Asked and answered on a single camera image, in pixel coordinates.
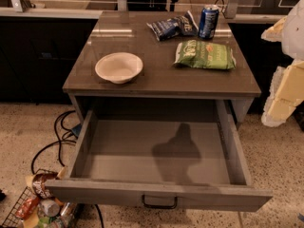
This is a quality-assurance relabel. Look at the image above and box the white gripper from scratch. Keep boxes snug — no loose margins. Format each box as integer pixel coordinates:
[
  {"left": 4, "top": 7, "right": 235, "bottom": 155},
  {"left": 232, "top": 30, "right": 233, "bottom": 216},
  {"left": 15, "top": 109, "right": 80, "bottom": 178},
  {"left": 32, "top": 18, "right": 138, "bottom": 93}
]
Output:
[{"left": 261, "top": 0, "right": 304, "bottom": 127}]

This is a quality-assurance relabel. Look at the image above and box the green jalapeno chip bag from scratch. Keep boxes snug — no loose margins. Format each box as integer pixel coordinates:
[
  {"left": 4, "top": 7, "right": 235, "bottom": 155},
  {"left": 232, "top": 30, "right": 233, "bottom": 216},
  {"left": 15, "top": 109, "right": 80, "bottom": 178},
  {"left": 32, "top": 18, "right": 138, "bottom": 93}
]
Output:
[{"left": 174, "top": 40, "right": 236, "bottom": 70}]

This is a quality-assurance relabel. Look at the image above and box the dark blue chip bag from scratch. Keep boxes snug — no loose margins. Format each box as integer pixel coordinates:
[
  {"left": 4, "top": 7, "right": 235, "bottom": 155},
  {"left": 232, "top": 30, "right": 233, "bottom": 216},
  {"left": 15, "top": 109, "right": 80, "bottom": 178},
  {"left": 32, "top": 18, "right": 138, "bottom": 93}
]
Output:
[{"left": 147, "top": 10, "right": 199, "bottom": 41}]

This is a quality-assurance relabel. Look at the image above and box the grey cabinet with glossy top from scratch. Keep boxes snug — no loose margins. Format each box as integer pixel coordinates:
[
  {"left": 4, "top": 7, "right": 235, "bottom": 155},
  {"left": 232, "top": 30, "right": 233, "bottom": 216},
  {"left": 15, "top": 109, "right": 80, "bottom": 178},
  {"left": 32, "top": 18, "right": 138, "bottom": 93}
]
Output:
[{"left": 63, "top": 11, "right": 260, "bottom": 124}]

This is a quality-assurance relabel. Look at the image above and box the grey open top drawer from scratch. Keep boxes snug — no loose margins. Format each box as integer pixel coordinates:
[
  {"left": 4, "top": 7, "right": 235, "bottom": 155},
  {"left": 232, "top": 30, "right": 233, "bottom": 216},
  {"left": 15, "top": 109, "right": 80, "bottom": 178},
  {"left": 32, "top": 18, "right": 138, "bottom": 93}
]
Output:
[{"left": 47, "top": 98, "right": 272, "bottom": 212}]

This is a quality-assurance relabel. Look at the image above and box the brown snack bag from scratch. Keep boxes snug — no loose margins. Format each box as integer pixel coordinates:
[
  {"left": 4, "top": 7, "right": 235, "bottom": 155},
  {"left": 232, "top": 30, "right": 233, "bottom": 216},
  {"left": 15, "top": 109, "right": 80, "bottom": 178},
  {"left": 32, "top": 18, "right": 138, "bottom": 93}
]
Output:
[{"left": 25, "top": 172, "right": 58, "bottom": 200}]

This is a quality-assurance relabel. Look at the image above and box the red snack bag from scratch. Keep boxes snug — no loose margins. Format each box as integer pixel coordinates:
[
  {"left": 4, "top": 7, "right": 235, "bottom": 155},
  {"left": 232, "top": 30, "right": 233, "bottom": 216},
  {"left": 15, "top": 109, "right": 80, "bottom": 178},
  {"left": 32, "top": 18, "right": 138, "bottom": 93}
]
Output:
[{"left": 15, "top": 197, "right": 40, "bottom": 219}]

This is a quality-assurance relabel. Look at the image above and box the blue soda can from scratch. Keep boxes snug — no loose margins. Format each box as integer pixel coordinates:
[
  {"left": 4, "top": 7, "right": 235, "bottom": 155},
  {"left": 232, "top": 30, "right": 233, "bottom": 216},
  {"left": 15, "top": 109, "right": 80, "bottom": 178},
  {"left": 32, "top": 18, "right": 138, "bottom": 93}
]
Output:
[{"left": 199, "top": 5, "right": 219, "bottom": 40}]

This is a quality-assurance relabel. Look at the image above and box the white paper bowl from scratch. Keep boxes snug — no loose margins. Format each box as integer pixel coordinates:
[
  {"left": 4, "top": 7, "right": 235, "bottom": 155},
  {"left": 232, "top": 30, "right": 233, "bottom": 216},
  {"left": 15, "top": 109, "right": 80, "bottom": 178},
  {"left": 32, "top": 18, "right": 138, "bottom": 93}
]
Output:
[{"left": 95, "top": 52, "right": 143, "bottom": 84}]

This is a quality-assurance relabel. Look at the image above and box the clear plastic bottle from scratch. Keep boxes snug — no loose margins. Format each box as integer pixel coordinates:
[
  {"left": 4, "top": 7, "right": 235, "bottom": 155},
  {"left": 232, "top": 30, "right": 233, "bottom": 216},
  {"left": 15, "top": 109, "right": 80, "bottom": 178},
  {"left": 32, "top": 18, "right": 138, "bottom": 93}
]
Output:
[{"left": 47, "top": 202, "right": 77, "bottom": 228}]

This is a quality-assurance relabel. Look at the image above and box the silver can in basket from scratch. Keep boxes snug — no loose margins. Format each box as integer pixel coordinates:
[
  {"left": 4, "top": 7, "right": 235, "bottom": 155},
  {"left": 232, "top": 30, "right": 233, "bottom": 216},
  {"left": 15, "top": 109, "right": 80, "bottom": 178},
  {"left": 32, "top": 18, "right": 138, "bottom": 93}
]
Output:
[{"left": 41, "top": 199, "right": 60, "bottom": 217}]

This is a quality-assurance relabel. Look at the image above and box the black drawer handle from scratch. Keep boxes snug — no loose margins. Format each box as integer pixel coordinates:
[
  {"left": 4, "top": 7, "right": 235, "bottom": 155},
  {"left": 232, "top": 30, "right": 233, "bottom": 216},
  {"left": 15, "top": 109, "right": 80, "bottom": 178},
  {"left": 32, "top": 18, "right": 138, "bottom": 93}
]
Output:
[{"left": 142, "top": 195, "right": 178, "bottom": 209}]

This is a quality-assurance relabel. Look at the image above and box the black floor cable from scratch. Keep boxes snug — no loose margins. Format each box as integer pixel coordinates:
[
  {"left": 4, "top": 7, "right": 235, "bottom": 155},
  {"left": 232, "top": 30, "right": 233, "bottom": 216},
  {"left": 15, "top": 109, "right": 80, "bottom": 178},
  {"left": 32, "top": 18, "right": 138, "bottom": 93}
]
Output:
[{"left": 30, "top": 109, "right": 78, "bottom": 175}]

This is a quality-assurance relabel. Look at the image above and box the wire basket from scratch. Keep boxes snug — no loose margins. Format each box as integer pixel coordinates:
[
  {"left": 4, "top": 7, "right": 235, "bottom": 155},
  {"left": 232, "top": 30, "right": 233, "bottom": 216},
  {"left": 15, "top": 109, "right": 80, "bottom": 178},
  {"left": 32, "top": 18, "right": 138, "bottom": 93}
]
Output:
[{"left": 1, "top": 170, "right": 80, "bottom": 228}]

